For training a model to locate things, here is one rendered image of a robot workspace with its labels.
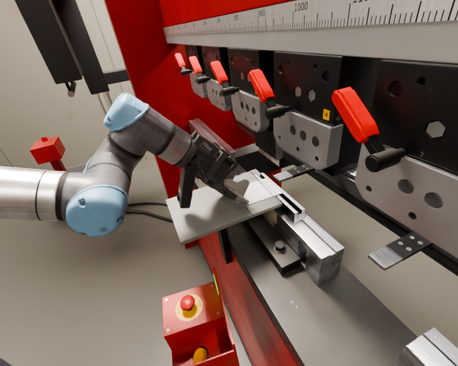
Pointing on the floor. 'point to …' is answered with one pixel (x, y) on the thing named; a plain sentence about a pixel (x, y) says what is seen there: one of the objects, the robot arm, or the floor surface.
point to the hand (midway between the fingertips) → (238, 195)
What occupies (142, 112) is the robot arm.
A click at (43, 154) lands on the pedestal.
